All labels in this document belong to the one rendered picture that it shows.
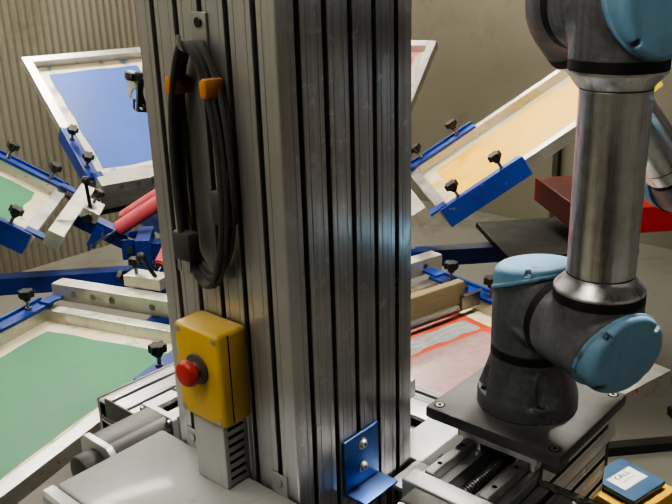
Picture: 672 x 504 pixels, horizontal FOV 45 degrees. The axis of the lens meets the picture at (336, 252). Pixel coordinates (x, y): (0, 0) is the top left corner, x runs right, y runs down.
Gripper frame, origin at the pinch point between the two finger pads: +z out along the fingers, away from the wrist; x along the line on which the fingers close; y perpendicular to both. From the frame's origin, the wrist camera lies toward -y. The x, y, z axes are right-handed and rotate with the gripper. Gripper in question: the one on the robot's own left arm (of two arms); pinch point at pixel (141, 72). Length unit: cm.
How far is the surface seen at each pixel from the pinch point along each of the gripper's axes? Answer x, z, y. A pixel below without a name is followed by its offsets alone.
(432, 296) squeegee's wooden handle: 76, -15, 53
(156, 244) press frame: 22, 74, 63
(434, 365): 66, -35, 64
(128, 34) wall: 77, 410, 10
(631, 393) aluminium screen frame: 95, -71, 57
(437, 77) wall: 309, 369, 22
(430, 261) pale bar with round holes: 92, 12, 53
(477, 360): 77, -38, 62
